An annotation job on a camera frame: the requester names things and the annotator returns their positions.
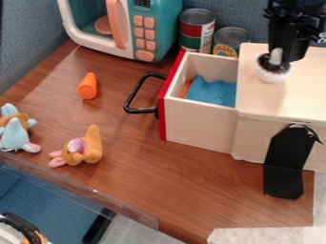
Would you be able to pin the yellow plush animal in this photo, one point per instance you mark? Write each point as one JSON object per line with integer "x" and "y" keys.
{"x": 83, "y": 149}

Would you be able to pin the red and green can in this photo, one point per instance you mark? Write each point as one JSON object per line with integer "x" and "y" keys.
{"x": 196, "y": 30}

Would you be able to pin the orange toy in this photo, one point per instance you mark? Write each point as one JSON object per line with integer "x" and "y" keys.
{"x": 185, "y": 89}

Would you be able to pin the yellow label can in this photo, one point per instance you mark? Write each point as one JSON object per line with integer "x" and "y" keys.
{"x": 228, "y": 41}

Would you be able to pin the black and white plush toy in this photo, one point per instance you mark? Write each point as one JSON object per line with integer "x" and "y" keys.
{"x": 268, "y": 73}

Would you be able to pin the drawer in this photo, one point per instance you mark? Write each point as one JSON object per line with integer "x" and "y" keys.
{"x": 199, "y": 124}

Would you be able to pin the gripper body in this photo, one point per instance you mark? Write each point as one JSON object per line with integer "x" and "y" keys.
{"x": 293, "y": 38}

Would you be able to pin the toy microwave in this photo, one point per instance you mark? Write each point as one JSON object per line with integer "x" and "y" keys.
{"x": 144, "y": 25}

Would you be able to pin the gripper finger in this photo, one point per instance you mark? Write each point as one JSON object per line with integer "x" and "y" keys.
{"x": 276, "y": 56}

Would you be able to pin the blue plush animal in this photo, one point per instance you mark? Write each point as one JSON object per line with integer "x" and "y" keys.
{"x": 15, "y": 132}

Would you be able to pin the blue cloth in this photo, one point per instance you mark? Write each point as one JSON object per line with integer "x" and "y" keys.
{"x": 214, "y": 92}

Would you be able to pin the orange toy carrot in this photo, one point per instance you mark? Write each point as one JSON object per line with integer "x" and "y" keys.
{"x": 88, "y": 86}

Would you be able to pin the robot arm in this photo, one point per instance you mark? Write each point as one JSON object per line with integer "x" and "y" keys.
{"x": 297, "y": 8}

